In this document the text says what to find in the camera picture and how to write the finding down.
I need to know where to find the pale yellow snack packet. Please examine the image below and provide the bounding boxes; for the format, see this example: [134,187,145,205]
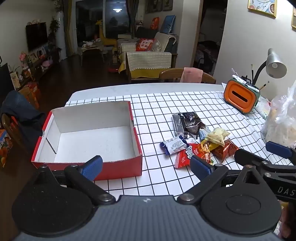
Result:
[205,127,231,146]

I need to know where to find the clear plastic bag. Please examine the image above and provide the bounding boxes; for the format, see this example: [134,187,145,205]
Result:
[261,80,296,149]

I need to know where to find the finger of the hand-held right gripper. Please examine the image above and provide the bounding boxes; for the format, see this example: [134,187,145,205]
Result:
[265,141,296,163]
[233,148,296,179]

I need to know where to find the white marker pen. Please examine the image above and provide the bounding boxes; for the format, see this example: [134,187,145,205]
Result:
[231,68,246,84]

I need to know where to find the yellow framed picture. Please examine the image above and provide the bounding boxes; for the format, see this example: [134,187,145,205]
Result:
[248,0,277,18]

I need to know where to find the cream yellow sofa throw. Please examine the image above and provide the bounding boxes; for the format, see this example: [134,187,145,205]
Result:
[119,51,172,79]

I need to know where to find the floral printed packet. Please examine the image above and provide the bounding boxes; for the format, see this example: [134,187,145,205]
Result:
[254,96,271,120]

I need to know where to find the grey cushion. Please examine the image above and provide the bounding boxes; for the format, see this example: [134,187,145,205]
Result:
[150,39,162,52]

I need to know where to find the orange cartons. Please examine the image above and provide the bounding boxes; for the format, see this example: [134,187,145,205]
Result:
[18,81,41,109]

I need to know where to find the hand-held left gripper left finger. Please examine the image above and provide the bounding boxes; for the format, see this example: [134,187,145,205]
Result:
[36,155,116,206]

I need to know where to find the wooden coffee table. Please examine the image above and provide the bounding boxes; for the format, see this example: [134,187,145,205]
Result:
[79,39,105,64]

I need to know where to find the light blue snack packet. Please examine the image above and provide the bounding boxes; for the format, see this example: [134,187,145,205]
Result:
[160,136,188,155]

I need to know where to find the red cardboard box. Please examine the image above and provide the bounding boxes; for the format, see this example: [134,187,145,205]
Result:
[31,101,143,181]

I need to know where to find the dark television cabinet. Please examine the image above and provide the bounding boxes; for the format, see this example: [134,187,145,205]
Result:
[22,50,60,81]

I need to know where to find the black television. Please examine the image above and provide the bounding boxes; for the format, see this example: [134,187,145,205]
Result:
[25,22,48,52]

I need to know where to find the yellow giraffe toy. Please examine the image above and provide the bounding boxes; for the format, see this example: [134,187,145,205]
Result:
[96,20,117,47]

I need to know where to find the orange tissue box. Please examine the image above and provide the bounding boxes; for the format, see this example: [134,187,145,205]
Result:
[223,79,261,114]

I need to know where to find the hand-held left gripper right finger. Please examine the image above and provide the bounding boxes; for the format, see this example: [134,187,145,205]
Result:
[176,154,263,205]

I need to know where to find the dark sofa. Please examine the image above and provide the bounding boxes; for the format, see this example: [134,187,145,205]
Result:
[117,27,178,82]

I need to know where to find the colourful printed carton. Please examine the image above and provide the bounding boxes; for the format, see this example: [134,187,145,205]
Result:
[0,129,13,168]

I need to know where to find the printed paper bag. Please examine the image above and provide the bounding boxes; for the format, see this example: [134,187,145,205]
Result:
[10,71,21,90]

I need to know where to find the reddish brown snack packet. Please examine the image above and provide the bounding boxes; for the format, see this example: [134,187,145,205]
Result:
[211,139,240,163]

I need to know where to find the dark blue jacket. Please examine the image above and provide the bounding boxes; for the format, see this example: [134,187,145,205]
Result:
[0,90,47,144]

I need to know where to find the silver snack packet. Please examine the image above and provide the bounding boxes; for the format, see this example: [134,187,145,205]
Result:
[171,113,189,137]

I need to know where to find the blue cushion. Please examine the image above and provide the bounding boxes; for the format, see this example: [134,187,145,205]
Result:
[160,15,176,34]

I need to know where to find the green potted plant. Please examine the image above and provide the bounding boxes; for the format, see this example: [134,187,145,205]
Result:
[47,19,62,52]

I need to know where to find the person's right hand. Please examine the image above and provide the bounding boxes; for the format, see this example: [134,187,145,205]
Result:
[280,202,296,240]

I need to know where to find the yellow red snack packet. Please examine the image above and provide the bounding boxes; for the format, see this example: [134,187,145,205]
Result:
[200,139,214,163]

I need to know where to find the grey desk lamp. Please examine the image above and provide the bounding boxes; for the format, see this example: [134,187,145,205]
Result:
[252,48,288,85]

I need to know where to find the dark brown chocolate packet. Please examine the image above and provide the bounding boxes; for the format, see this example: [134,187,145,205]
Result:
[185,123,206,139]
[180,112,202,127]

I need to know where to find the white tower air conditioner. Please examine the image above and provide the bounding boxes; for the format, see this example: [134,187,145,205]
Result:
[55,11,67,58]

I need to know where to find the red printed cushion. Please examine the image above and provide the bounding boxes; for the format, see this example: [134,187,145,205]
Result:
[135,38,156,52]

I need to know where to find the pink cloth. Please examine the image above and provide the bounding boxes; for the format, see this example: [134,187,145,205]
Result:
[180,67,203,83]

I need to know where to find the checkered white tablecloth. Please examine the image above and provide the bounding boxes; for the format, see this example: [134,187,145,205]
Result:
[64,90,296,197]

